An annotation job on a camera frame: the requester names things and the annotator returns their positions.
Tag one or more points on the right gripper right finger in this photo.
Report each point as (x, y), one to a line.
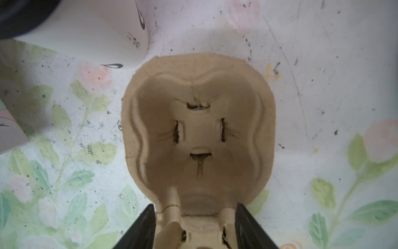
(249, 233)

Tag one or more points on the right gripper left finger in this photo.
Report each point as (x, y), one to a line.
(141, 234)

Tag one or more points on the brown pulp cup carrier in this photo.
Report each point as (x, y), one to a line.
(199, 137)

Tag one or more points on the black cup lid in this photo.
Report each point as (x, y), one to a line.
(19, 17)

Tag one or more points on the pastel patterned gift bag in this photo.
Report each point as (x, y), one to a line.
(11, 134)

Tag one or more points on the white paper coffee cup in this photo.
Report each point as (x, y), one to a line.
(109, 33)

